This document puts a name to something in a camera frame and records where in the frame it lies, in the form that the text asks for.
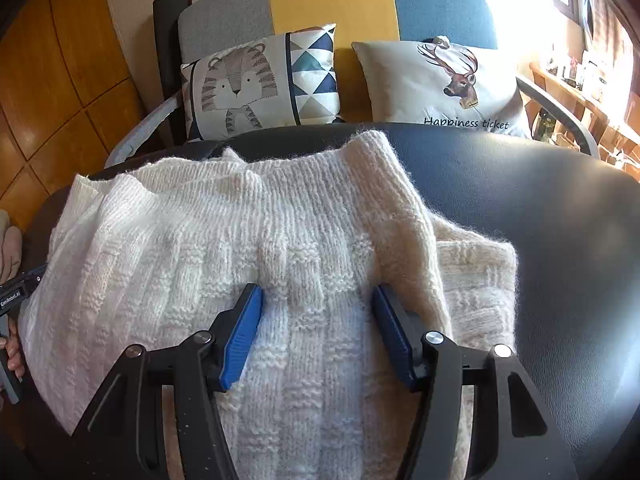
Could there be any white knitted sweater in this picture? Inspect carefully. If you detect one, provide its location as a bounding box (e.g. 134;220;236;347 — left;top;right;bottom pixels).
20;130;518;480

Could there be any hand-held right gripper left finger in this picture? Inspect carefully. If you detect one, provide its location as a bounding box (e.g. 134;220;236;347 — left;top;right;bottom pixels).
72;284;263;480

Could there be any deer print cushion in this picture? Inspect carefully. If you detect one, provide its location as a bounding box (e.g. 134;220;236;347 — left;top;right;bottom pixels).
351;35;533;138

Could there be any person's left hand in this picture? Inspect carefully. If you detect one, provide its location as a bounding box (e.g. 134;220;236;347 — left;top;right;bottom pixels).
0;320;26;386

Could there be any beige patterned curtain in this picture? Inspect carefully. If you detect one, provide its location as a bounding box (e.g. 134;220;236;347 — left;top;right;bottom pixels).
580;0;640;86

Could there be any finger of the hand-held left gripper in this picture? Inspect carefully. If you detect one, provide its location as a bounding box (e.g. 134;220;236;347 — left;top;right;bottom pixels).
22;265;48;291

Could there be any cluttered wooden desk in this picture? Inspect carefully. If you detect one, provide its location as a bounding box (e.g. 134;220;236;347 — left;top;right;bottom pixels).
530;60;640;181

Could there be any pale pink cloth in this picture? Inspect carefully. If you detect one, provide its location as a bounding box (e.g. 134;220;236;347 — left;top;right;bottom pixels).
0;210;23;285

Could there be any black rolled mat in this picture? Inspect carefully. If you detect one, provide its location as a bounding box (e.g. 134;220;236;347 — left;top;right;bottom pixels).
152;0;188;146

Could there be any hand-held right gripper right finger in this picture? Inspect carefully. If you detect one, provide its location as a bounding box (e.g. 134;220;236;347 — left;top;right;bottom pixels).
371;284;578;480

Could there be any tiger print cushion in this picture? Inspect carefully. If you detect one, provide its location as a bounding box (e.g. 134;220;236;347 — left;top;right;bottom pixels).
180;23;342;141

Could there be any grey yellow blue sofa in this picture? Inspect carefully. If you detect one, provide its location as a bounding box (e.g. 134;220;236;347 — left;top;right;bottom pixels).
102;0;601;171

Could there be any wooden wardrobe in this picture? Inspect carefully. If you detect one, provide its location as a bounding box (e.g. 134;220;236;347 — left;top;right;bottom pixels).
0;0;151;221

